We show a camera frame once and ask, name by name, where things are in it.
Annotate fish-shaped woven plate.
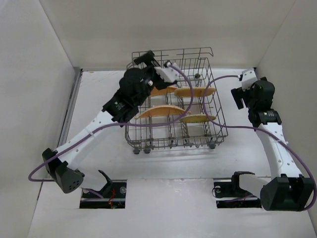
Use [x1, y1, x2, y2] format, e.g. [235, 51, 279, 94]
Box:
[135, 105, 191, 119]
[150, 86, 177, 97]

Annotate round woven plate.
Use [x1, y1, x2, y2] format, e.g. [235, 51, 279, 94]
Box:
[179, 114, 216, 123]
[174, 87, 216, 97]

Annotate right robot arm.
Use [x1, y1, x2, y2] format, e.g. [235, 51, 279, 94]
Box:
[231, 74, 317, 212]

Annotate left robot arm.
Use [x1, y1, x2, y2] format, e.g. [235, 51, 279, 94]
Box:
[42, 51, 179, 194]

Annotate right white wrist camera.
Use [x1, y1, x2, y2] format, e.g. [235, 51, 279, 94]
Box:
[240, 68, 258, 91]

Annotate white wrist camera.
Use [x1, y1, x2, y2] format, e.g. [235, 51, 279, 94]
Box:
[240, 68, 258, 91]
[154, 60, 181, 84]

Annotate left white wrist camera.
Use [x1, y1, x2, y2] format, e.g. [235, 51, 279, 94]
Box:
[154, 60, 181, 84]

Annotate grey wire dish rack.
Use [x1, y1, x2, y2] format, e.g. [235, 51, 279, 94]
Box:
[125, 47, 228, 154]

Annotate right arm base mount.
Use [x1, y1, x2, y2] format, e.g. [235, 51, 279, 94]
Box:
[211, 179, 262, 209]

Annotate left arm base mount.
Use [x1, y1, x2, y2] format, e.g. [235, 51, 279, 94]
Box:
[79, 170, 127, 209]

